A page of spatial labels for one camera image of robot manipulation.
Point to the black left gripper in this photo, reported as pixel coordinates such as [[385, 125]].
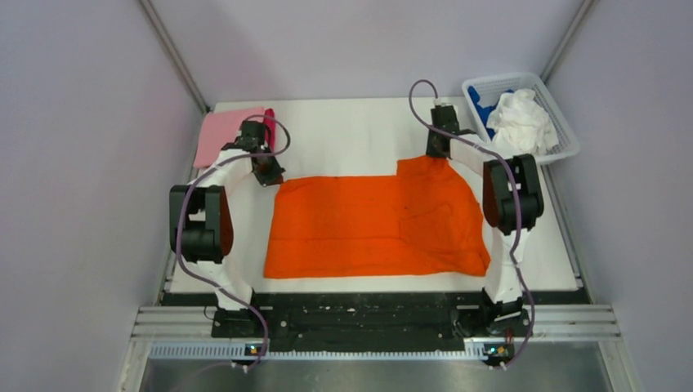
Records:
[[274, 177]]

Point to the orange t shirt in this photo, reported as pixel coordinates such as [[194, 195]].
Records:
[[423, 219]]

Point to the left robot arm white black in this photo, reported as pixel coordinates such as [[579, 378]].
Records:
[[200, 222]]

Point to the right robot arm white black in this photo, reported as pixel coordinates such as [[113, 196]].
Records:
[[511, 202]]

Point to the blue t shirt in basket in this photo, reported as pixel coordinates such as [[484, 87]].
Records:
[[482, 112]]

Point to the crimson folded t shirt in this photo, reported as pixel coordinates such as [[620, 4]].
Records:
[[270, 125]]

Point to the white plastic basket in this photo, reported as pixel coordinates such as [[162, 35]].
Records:
[[492, 87]]

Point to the pink folded t shirt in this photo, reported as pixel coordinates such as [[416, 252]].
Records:
[[217, 130]]

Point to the white crumpled t shirt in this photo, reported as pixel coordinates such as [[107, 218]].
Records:
[[519, 122]]

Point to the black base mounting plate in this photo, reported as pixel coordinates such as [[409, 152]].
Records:
[[374, 322]]

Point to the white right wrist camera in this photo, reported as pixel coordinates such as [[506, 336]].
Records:
[[444, 102]]

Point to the white slotted cable duct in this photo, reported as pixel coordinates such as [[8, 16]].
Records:
[[248, 351]]

